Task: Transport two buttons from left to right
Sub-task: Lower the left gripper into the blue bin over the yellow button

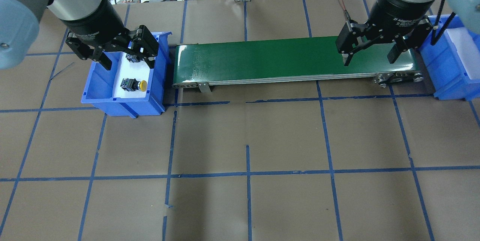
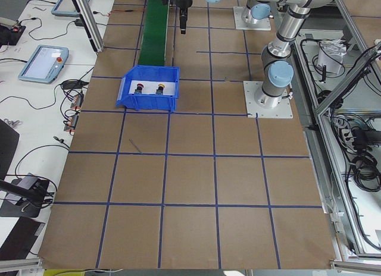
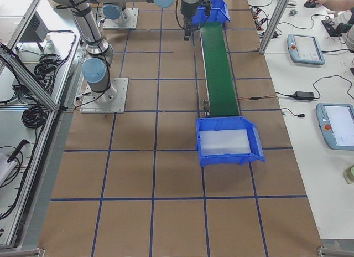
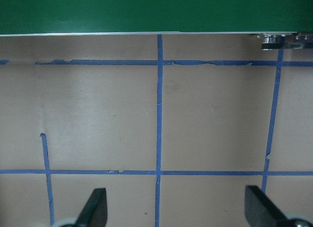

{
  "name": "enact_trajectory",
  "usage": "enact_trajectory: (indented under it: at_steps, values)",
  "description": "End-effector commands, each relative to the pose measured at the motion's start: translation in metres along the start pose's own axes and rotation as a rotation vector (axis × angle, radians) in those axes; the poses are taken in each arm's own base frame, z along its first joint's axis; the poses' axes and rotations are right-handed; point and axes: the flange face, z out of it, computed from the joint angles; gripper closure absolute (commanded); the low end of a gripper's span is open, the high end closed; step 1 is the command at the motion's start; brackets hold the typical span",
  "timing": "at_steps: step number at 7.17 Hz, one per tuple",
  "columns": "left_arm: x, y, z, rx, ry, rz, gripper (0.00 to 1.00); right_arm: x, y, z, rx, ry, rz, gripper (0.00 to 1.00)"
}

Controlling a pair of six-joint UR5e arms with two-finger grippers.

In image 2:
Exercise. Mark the white foam pad left bin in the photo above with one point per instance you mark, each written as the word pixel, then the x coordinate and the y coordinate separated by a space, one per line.
pixel 151 86

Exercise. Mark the near teach pendant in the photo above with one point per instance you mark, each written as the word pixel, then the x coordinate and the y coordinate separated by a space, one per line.
pixel 45 64

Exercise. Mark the black monitor stand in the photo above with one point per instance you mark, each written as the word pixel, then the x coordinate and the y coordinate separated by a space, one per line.
pixel 24 197

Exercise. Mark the yellow push button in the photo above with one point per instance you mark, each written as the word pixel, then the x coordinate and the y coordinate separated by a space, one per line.
pixel 160 89

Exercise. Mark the blue bin left side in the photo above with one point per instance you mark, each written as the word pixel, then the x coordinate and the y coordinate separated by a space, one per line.
pixel 153 101

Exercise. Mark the green conveyor belt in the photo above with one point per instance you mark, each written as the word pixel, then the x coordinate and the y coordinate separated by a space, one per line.
pixel 154 39

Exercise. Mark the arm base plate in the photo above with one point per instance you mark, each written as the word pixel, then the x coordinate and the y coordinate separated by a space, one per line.
pixel 259 105
pixel 255 18

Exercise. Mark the aluminium frame post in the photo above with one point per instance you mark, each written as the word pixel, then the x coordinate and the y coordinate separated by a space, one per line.
pixel 91 28

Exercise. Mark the teach pendant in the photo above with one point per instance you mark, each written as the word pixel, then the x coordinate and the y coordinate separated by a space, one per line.
pixel 45 64
pixel 64 8

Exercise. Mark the red push button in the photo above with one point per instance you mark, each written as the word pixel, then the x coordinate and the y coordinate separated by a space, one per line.
pixel 139 89

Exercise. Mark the white crumpled bag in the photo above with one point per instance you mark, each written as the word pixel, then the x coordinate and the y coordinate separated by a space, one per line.
pixel 331 55

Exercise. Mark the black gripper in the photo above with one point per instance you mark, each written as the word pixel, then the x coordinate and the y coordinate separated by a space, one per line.
pixel 183 0

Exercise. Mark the black power adapter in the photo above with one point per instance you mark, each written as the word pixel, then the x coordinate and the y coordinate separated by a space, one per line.
pixel 79 23

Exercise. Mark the far teach pendant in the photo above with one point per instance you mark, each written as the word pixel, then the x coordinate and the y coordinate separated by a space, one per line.
pixel 64 8

